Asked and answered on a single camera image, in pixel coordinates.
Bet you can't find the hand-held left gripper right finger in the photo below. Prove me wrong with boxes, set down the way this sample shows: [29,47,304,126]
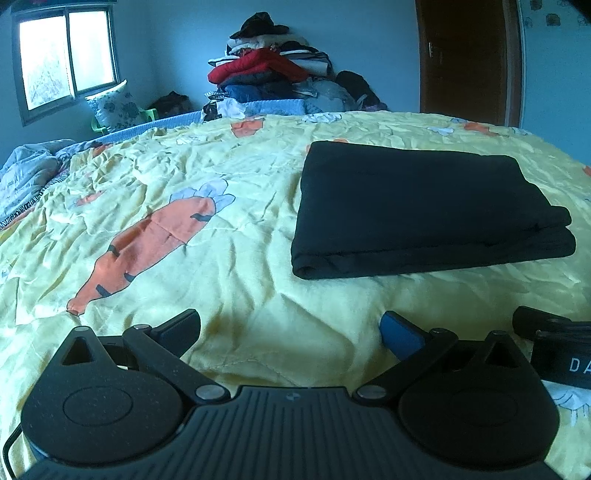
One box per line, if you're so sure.
[353,311,533,407]

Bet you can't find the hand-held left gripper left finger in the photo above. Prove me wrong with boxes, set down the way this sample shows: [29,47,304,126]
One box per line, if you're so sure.
[55,308,230,407]

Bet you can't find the black pants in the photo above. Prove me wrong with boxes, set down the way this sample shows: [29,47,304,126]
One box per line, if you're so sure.
[291,140,578,281]

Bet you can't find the yellow carrot print blanket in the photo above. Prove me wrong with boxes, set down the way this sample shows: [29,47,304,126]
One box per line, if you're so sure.
[0,110,591,480]

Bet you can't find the green plastic chair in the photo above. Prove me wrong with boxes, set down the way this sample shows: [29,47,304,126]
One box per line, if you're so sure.
[90,107,160,137]

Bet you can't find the pale blue quilt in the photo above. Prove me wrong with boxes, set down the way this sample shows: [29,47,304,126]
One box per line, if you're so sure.
[0,137,113,228]

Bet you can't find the dark bag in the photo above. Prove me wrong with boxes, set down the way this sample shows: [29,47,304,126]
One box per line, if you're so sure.
[147,90,193,119]

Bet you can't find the floral print pillow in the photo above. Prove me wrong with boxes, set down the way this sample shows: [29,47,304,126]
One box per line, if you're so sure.
[85,79,149,134]

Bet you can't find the light blue knit blanket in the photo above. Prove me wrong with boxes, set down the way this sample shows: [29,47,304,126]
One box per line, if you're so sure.
[92,98,324,145]

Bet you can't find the pile of folded clothes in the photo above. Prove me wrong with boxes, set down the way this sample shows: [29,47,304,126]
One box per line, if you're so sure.
[203,12,389,116]

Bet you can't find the brown wooden door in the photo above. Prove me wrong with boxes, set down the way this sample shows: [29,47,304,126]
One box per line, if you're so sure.
[414,0,525,128]

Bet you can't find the sliding glass window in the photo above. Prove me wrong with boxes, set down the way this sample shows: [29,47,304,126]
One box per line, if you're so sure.
[10,4,123,128]

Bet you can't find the black cable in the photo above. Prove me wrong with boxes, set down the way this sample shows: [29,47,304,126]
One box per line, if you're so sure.
[0,424,25,469]

